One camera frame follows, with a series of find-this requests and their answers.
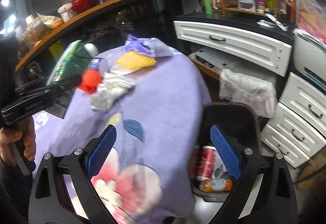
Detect dark brown trash bin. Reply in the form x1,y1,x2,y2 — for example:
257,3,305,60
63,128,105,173
188,103,262,202

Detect left hand yellow nails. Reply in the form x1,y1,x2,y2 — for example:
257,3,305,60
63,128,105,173
1,116,36,168

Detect red foam net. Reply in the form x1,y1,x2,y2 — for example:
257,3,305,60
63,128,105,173
78,69,102,94

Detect orange small bottle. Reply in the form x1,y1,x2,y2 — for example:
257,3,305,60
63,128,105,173
199,178,233,193

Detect white three-drawer cabinet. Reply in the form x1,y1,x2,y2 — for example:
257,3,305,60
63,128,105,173
261,72,325,168

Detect blue white small box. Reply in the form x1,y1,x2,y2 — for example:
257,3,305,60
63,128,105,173
88,57,108,75

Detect red drink can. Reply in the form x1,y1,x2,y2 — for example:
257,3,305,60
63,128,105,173
196,146,217,181

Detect white crumpled tissue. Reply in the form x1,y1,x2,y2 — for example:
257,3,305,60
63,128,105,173
90,73,135,112

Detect purple floral tablecloth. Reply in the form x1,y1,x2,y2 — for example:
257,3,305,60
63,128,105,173
34,51,211,223

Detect white lace covered stool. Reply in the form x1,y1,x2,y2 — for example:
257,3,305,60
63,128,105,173
219,68,277,118

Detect purple plastic bag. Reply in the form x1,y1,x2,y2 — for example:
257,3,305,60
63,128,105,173
124,34,173,58

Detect white upper drawer cabinet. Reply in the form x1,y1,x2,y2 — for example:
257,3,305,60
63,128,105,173
174,21,292,77

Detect white printer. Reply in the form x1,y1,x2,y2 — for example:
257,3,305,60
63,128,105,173
293,28,326,89

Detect green bottle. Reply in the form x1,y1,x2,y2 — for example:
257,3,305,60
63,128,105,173
203,0,213,15

